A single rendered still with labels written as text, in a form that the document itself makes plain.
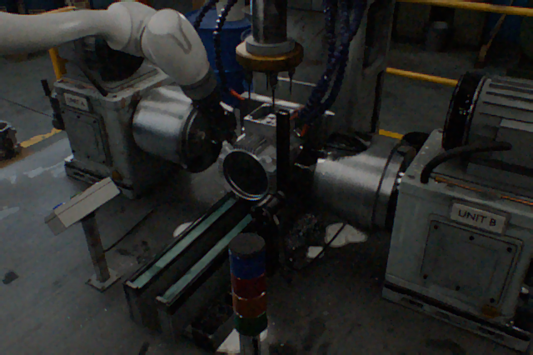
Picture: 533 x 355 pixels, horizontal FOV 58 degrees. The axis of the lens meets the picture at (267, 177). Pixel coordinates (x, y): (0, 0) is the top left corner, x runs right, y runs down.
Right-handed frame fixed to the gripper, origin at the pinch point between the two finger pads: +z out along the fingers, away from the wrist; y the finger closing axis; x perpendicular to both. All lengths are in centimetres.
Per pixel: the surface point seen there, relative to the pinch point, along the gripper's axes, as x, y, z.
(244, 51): -16.4, -1.9, -15.7
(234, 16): -142, 120, 108
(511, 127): -8, -68, -18
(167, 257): 36.9, -1.4, 1.4
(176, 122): 1.4, 17.2, -1.0
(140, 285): 46.1, -2.3, -3.9
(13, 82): -83, 375, 177
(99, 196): 32.2, 15.2, -12.8
